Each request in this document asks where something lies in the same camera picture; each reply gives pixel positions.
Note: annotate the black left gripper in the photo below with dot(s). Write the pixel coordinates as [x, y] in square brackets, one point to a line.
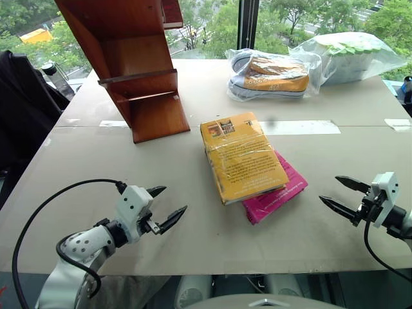
[149, 223]

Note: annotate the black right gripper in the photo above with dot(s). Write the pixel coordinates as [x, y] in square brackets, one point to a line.
[370, 207]

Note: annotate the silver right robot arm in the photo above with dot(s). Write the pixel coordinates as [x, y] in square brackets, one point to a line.
[400, 222]

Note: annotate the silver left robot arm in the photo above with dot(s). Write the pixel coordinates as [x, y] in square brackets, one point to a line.
[80, 246]

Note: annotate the pink book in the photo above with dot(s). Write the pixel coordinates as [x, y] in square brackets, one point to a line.
[278, 199]

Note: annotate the yellow paperback book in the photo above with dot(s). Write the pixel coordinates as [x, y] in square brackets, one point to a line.
[241, 157]

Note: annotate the wooden shelf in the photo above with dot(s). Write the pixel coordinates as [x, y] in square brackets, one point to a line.
[138, 96]

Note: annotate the red book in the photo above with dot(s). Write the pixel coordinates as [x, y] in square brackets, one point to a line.
[172, 13]

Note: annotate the long white tape strip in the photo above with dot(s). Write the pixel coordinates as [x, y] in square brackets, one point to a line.
[299, 127]

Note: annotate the white rounded robot part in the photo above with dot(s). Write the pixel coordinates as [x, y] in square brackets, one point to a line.
[284, 284]
[193, 291]

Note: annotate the black and blue device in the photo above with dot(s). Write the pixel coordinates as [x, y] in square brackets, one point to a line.
[407, 93]

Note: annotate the clear plastic shoe bag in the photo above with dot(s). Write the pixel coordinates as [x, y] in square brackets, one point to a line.
[317, 77]

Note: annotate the clear bag with green-white items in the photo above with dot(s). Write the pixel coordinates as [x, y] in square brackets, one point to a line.
[351, 61]

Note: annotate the yellow canvas sneaker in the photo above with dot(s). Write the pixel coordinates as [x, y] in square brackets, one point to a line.
[277, 80]

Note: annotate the grey robot torso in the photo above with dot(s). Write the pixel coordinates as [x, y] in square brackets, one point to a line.
[264, 303]

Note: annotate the grey canvas sneaker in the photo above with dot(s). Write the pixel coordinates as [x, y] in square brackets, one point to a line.
[239, 61]

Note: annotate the black chair with jacket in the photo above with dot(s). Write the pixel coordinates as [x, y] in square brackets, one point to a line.
[25, 122]

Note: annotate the clear bottle with black lid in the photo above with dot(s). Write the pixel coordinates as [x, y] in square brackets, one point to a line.
[57, 78]

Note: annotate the yellow vehicle outdoors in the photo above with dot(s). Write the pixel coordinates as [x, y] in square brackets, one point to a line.
[36, 35]

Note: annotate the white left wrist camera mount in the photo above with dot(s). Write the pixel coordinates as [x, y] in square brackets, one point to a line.
[132, 202]

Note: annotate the black window frame post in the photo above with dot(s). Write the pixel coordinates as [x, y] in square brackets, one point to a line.
[248, 22]

